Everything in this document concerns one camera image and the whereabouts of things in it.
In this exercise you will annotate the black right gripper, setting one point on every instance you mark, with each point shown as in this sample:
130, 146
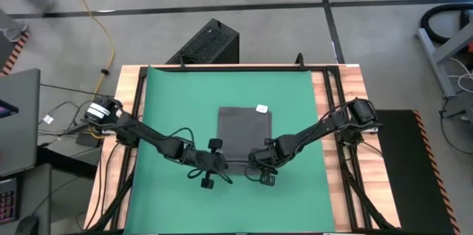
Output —
264, 157

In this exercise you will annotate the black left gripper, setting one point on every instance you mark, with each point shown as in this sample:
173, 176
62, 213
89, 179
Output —
208, 161

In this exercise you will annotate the grey towel with white label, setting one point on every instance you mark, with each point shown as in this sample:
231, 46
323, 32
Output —
242, 131

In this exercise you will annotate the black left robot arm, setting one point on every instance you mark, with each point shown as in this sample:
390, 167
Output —
148, 137

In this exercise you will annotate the green table mat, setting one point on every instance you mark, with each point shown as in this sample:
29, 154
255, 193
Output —
184, 98

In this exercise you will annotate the black computer tower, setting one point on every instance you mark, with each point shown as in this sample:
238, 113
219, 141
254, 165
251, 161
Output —
210, 43

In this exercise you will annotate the black power adapter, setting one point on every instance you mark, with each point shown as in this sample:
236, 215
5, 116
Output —
86, 140

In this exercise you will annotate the large black striped-edge floor mat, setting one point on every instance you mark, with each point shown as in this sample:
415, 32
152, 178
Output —
406, 176

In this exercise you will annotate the white tag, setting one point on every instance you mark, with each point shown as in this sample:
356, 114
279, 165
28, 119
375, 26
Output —
48, 119

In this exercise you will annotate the grey desk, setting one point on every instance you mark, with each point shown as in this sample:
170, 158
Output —
35, 190

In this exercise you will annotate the grey laptop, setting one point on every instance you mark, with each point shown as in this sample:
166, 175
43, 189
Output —
20, 124

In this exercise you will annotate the black computer mouse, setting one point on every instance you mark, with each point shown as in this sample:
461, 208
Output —
26, 225

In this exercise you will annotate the colourful backlit keyboard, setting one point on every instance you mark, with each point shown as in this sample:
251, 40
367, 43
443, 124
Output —
8, 200

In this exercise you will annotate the grey metal stand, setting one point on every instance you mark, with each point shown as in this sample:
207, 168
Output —
443, 57

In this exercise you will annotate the small black striped-edge floor mat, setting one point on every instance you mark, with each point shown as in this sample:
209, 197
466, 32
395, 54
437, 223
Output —
15, 54

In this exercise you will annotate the black metal table frame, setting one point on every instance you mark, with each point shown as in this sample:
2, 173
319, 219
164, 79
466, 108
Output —
330, 80

